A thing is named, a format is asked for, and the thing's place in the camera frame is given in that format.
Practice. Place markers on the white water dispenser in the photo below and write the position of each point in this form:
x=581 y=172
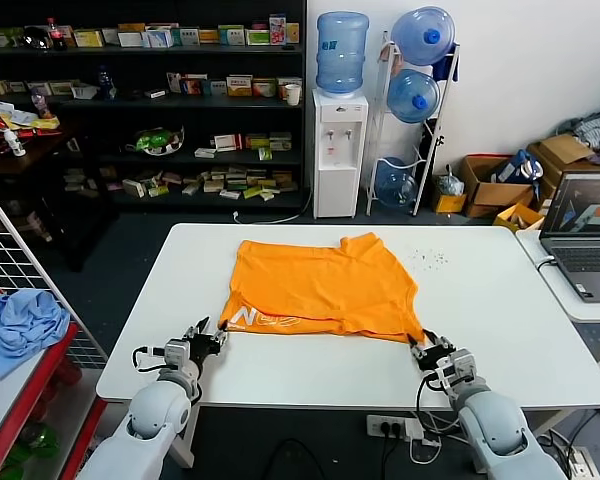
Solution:
x=336 y=170

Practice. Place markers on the red white flat carton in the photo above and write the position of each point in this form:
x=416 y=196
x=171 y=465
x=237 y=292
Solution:
x=227 y=143

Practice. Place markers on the white paper cup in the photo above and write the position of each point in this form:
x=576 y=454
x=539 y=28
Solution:
x=293 y=95

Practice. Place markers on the small yellow box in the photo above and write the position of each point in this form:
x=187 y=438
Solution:
x=515 y=219

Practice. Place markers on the white metal jug rack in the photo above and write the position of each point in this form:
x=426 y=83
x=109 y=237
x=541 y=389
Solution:
x=384 y=100

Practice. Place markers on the open brown cardboard box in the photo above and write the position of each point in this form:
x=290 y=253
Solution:
x=505 y=197

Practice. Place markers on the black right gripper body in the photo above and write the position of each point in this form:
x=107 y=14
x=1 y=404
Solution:
x=432 y=356

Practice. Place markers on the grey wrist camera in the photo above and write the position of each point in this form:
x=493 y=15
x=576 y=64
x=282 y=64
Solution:
x=460 y=367
x=176 y=352

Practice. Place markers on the grey open laptop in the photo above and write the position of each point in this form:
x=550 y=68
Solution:
x=585 y=260

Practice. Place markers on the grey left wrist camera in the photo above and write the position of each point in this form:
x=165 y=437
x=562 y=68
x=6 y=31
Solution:
x=176 y=352

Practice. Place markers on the large white table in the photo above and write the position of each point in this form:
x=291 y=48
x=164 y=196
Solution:
x=505 y=300

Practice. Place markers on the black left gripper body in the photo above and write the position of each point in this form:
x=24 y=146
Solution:
x=207 y=346

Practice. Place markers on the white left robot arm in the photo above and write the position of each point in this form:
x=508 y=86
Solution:
x=155 y=415

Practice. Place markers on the yellow bin with plastic bag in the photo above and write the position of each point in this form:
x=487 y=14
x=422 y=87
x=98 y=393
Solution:
x=450 y=202

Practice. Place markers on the upright blue water jug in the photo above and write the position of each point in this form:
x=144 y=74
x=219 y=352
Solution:
x=341 y=55

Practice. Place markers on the black shelf unit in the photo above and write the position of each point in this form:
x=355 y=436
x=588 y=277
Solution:
x=200 y=114

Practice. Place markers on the small white side table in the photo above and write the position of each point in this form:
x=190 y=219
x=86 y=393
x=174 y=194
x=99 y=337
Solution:
x=580 y=310

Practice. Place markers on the blue bag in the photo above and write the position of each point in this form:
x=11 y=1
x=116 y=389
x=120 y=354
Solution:
x=517 y=167

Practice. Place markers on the pink white tall carton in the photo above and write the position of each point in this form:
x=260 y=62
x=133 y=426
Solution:
x=277 y=30

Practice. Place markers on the blue drink bottle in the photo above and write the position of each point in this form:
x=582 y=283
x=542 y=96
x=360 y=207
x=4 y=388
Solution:
x=106 y=82

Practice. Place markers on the purple drink bottle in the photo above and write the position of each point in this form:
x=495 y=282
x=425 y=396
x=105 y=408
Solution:
x=40 y=102

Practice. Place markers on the small white plastic bottle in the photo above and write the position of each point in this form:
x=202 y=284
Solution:
x=15 y=144

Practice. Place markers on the orange white medicine box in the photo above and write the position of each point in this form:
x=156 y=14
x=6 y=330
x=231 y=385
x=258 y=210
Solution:
x=240 y=86

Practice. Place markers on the dark wooden table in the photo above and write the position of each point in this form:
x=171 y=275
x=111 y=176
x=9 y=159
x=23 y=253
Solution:
x=55 y=200

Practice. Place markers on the dark blue hanging cloth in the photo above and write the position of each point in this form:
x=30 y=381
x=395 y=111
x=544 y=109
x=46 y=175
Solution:
x=445 y=65

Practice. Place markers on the white power strip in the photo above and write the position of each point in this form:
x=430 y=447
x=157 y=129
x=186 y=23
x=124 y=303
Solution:
x=385 y=426

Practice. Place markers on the orange t-shirt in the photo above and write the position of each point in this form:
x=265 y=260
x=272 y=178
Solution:
x=320 y=290

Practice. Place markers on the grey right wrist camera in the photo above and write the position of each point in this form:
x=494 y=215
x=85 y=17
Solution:
x=460 y=367

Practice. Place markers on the grey blue clothes pile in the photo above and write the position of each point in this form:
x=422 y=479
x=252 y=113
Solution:
x=595 y=130

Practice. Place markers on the grey floor power strip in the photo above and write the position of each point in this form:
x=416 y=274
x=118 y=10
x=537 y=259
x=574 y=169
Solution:
x=582 y=462

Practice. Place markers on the light blue crumpled cloth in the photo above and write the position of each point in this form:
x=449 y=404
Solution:
x=20 y=325

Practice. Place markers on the bowl with green packet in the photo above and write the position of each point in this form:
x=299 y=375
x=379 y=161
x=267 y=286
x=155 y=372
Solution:
x=155 y=141

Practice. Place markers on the large brown cardboard box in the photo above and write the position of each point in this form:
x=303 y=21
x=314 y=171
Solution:
x=562 y=150

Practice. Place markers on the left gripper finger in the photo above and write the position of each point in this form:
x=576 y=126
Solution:
x=197 y=329
x=222 y=334

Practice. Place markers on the tilted blue water jug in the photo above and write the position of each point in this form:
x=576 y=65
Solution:
x=411 y=97
x=420 y=37
x=395 y=185

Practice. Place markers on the red metal cart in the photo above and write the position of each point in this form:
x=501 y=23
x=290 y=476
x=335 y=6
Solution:
x=40 y=380

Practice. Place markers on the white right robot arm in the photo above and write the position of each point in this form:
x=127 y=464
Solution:
x=495 y=425

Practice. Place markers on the black folded tripod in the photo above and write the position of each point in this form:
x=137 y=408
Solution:
x=429 y=160

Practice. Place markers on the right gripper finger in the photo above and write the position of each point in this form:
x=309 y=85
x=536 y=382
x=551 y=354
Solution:
x=440 y=342
x=417 y=349

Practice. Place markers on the shiny black helmet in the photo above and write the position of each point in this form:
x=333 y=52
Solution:
x=35 y=39

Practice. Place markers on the cola bottle red cap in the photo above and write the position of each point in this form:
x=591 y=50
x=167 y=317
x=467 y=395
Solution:
x=56 y=35

